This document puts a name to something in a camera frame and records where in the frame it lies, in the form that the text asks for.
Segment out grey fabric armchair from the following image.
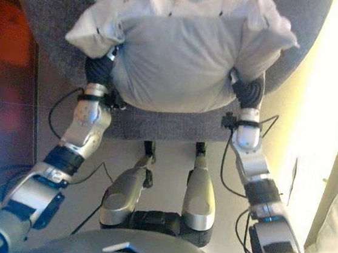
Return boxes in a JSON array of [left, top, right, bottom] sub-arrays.
[[0, 0, 334, 162]]

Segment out large flat screen television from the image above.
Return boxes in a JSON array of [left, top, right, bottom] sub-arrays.
[[0, 0, 56, 209]]

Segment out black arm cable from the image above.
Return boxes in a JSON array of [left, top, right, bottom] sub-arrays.
[[46, 84, 85, 145], [217, 108, 281, 201]]

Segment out white ruffled cushion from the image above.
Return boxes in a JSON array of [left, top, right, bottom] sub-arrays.
[[57, 0, 305, 127]]

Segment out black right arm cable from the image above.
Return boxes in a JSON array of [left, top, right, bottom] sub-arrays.
[[217, 108, 281, 201]]

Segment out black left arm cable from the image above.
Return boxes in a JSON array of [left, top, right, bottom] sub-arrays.
[[46, 84, 85, 145]]

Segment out grey robot torso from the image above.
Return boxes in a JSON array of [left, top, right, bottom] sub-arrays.
[[25, 217, 236, 253]]

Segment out silver robot leg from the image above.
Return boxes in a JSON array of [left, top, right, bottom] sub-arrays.
[[98, 136, 158, 235], [178, 141, 224, 248]]

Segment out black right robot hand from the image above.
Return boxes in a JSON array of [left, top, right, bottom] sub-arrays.
[[225, 68, 268, 111]]

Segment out silver left robot leg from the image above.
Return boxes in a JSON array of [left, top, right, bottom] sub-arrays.
[[98, 136, 158, 235]]

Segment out silver right robot leg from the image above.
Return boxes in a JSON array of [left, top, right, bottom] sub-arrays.
[[178, 141, 224, 248]]

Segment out black floor cable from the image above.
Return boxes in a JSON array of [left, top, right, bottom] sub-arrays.
[[69, 158, 117, 240]]

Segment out thin black floor wire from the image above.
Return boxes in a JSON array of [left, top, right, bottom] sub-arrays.
[[287, 157, 300, 206]]

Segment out black robot pelvis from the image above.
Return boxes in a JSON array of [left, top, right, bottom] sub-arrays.
[[128, 206, 184, 239]]

